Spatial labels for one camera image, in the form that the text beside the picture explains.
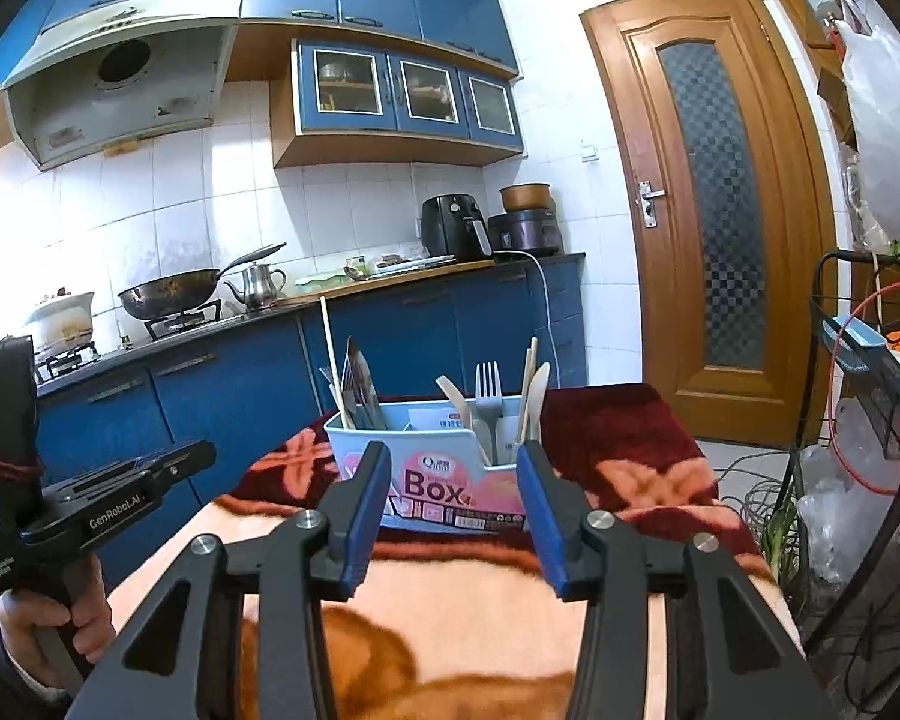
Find white plastic spoon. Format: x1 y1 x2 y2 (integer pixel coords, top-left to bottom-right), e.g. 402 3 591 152
523 362 551 442

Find steel fork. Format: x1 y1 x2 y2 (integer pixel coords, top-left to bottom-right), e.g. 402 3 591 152
475 361 504 465

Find steel table knife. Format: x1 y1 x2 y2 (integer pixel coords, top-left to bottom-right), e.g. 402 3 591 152
343 337 385 429

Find wooden chopstick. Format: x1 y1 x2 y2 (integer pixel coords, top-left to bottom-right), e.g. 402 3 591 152
320 296 351 429
517 335 538 445

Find blue lower kitchen cabinets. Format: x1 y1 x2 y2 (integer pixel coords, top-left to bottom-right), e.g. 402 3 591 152
37 254 587 587

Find person's left hand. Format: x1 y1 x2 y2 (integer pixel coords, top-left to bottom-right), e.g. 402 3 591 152
0 556 115 689

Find light blue chopsticks box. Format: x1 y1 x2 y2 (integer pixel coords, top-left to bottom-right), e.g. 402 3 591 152
325 395 526 535

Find red orange floral blanket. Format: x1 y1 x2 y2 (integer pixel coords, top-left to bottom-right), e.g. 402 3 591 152
110 383 797 718

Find gas stove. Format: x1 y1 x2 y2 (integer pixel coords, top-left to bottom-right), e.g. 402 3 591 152
35 299 222 383

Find white ceramic pot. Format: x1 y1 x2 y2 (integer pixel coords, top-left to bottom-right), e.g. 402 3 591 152
23 291 95 364

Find clear plastic bag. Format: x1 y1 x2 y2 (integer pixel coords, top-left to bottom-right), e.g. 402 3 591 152
797 398 900 587

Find black wok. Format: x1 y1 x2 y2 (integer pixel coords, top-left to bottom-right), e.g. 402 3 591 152
118 242 284 322

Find dark rice cooker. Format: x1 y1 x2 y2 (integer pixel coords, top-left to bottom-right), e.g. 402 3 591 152
487 208 562 257

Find steel kettle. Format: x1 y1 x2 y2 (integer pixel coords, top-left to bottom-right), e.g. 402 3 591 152
226 263 287 312

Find black air fryer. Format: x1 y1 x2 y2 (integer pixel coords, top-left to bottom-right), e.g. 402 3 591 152
421 193 493 262

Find brown pot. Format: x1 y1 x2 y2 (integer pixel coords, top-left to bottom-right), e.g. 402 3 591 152
500 182 553 213

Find wooden door with glass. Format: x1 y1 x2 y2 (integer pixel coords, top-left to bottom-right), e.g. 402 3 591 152
582 0 834 447

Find grey range hood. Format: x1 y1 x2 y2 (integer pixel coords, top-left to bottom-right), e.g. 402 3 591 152
4 4 237 171

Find white hanging plastic bag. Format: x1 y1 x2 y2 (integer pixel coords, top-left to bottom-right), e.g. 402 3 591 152
836 21 900 242

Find black wire rack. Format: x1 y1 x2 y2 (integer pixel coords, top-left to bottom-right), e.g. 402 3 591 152
761 244 900 718

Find white power cord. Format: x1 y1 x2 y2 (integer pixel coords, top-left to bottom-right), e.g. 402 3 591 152
494 247 564 391

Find silver door handle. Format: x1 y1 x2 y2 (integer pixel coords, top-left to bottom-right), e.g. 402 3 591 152
639 181 667 229

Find red cable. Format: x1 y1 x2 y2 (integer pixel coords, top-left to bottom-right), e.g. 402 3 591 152
827 292 900 497

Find blue glass-door wall cabinet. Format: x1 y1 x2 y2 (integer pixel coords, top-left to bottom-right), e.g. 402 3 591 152
269 41 523 167

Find wooden wall shelf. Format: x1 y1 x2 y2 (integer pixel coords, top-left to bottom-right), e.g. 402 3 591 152
781 0 857 148

